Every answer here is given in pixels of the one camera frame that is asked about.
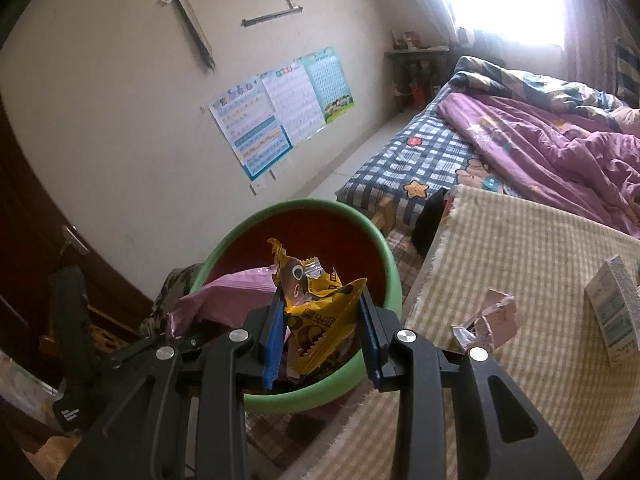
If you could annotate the white wall poster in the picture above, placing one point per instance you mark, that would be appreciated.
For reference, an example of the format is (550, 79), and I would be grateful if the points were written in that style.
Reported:
(292, 102)

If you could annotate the blue plaid bed sheet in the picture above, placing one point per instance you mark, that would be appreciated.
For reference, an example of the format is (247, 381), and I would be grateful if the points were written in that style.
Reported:
(415, 160)

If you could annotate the purple quilt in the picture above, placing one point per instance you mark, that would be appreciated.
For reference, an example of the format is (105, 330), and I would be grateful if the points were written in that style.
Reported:
(550, 150)

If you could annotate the yellow snack packet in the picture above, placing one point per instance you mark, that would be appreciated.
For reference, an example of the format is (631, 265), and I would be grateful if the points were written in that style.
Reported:
(320, 330)

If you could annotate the angled metal wall bracket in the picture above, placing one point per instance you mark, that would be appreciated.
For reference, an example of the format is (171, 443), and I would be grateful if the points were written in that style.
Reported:
(192, 30)

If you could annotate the green bin with red inside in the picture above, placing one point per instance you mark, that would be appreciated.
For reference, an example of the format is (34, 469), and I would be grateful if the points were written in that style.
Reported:
(320, 230)

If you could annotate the straight metal wall bracket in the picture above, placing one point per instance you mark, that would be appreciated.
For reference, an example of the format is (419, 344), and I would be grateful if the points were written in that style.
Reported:
(272, 14)

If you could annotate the brown yellow wrapper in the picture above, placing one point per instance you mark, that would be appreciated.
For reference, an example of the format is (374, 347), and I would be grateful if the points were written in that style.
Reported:
(295, 270)

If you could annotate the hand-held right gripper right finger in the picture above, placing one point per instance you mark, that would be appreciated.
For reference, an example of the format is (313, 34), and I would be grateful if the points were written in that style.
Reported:
(371, 347)

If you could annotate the beige checked mat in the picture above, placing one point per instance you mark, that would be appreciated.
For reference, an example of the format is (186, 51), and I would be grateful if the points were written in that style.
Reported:
(525, 240)

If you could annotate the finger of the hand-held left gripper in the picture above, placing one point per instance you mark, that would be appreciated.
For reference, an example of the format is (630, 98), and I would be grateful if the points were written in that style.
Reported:
(130, 352)

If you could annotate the pink window curtain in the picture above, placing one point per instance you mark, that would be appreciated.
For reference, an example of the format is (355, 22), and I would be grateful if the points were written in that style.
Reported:
(595, 20)

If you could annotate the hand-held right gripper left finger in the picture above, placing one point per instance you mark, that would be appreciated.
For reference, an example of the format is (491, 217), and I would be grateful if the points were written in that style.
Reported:
(272, 342)

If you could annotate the dark wooden door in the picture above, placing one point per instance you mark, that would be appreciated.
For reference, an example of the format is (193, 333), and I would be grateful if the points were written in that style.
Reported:
(35, 220)

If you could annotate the black cloth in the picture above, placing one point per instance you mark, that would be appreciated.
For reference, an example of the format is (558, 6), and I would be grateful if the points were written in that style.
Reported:
(430, 220)

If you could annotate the pink plastic bag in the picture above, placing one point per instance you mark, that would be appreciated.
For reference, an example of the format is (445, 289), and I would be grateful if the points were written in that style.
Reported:
(225, 295)

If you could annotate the leaf print cushion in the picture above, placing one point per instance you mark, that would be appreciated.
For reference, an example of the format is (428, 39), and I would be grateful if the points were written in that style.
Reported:
(172, 290)

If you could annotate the green wall poster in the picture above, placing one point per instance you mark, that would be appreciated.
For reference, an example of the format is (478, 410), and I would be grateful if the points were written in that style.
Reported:
(330, 85)

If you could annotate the dark wooden shelf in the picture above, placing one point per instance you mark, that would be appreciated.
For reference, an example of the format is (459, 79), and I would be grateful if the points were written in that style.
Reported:
(417, 70)

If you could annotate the pink crumpled wrapper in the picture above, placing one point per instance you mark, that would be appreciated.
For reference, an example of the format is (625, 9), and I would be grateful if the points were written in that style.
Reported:
(492, 317)

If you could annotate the white carton box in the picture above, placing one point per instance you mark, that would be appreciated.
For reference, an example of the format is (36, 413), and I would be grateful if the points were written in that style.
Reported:
(615, 310)

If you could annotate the patchwork quilt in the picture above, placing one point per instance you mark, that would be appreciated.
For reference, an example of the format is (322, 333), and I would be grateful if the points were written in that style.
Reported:
(530, 82)

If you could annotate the blue wall poster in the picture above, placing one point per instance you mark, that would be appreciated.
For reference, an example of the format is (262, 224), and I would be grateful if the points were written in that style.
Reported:
(250, 130)

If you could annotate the white wall socket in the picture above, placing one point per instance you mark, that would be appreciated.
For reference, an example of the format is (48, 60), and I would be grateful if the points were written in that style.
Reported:
(257, 189)

